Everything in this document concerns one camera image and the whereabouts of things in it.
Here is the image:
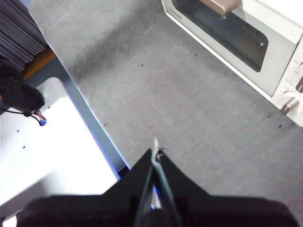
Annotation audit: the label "dark grey ribbed panel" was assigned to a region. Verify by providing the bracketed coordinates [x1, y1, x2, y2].
[0, 0, 47, 72]

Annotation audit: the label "cream Toshiba toaster oven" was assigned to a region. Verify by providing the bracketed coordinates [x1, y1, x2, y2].
[160, 0, 303, 125]

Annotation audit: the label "thin arm base cables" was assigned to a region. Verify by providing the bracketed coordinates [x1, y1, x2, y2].
[4, 108, 48, 127]

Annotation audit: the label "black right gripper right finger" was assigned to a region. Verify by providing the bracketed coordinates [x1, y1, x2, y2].
[153, 138, 299, 227]

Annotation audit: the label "orange wooden strip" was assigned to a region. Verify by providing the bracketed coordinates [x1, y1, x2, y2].
[23, 49, 57, 80]

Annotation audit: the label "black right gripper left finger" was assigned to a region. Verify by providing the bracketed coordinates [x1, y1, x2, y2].
[16, 148, 154, 227]

